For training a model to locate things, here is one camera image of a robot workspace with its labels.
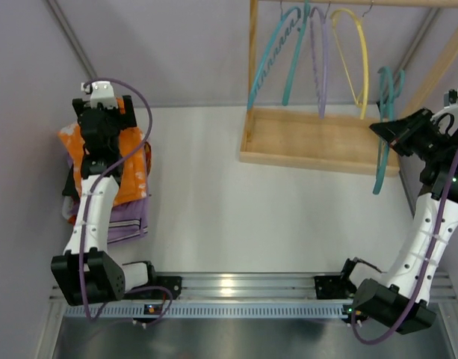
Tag teal hanger holding trousers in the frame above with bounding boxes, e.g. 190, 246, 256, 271
372, 66, 395, 195

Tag orange white trousers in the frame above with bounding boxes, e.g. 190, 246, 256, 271
57, 97, 152, 206

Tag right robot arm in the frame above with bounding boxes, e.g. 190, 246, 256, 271
347, 108, 458, 345

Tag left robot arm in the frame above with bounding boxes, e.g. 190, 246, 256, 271
51, 95, 155, 307

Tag spare teal hanger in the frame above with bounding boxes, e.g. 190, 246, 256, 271
387, 70, 406, 105

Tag yellow hanger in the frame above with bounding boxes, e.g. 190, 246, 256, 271
329, 7, 370, 120

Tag lilac hanger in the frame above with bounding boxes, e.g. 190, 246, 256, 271
309, 6, 329, 119

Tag wooden clothes rack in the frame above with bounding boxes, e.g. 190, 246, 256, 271
238, 0, 458, 177

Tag black folded garment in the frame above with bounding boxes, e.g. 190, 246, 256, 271
62, 165, 79, 200

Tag purple garment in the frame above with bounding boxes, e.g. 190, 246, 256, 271
66, 153, 149, 244

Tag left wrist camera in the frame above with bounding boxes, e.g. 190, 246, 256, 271
81, 81, 119, 109

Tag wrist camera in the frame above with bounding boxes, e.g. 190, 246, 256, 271
81, 81, 119, 109
443, 88, 458, 116

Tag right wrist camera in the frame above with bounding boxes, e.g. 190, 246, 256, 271
443, 88, 458, 116

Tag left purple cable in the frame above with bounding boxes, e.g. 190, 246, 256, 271
78, 77, 174, 326

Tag purple cable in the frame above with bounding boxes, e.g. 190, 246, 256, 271
350, 129, 458, 344
78, 77, 174, 326

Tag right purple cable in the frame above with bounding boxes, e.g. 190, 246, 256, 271
350, 129, 458, 344

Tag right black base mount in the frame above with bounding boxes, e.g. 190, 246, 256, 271
314, 274, 356, 300

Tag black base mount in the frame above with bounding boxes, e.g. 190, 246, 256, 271
314, 274, 356, 300
152, 274, 182, 299

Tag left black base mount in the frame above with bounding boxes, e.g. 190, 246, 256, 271
152, 274, 182, 299

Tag aluminium rail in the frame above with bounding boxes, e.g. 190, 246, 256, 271
49, 271, 457, 300

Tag grey slotted cable duct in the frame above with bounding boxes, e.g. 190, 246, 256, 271
64, 301, 345, 319

